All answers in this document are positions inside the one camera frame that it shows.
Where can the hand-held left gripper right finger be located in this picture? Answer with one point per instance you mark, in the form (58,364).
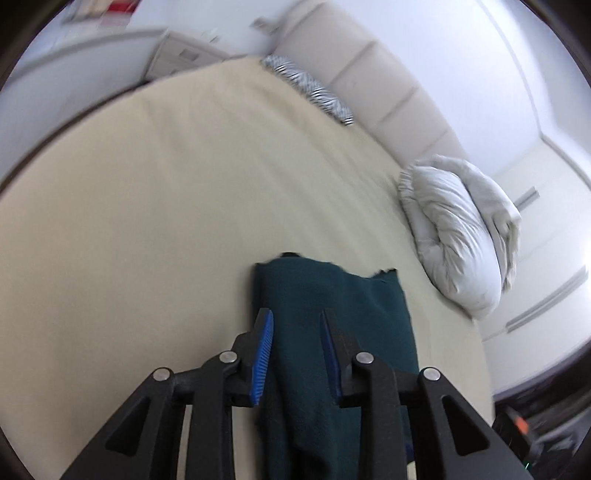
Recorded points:
(330,360)

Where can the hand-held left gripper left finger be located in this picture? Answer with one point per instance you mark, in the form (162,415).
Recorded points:
(261,360)

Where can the dark green garment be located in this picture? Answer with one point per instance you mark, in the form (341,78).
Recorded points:
(300,323)

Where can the white folded duvet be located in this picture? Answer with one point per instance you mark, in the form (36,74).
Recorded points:
(457,230)

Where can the beige bed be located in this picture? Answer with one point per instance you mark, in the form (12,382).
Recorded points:
(161,207)

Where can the white wardrobe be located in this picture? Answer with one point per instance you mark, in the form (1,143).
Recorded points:
(554,230)

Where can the zebra striped pillow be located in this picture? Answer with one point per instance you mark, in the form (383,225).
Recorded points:
(309,87)

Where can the cream padded headboard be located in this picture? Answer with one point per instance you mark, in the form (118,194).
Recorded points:
(369,78)

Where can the white nightstand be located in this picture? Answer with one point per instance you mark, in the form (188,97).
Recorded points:
(184,57)

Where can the red box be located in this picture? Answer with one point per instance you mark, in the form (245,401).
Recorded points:
(122,6)

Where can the grey wall plate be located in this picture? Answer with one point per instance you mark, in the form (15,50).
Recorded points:
(265,25)

